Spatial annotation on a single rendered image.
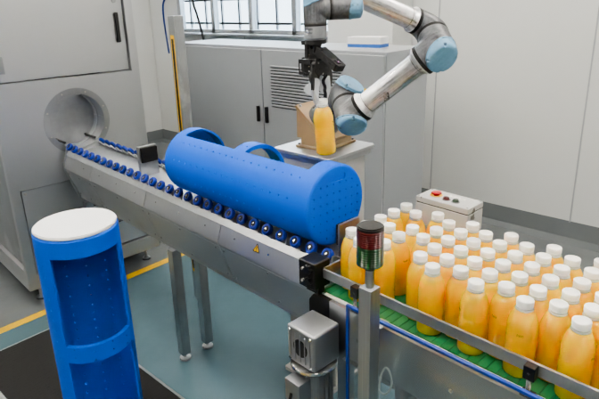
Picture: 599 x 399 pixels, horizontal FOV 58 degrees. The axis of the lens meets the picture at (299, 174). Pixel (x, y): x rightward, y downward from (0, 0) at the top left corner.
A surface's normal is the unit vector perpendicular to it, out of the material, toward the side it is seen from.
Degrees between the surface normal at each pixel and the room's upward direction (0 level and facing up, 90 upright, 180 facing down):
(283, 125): 90
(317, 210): 90
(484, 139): 90
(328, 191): 90
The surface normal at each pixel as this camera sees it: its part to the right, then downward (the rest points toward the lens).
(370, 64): -0.67, 0.25
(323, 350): 0.70, 0.20
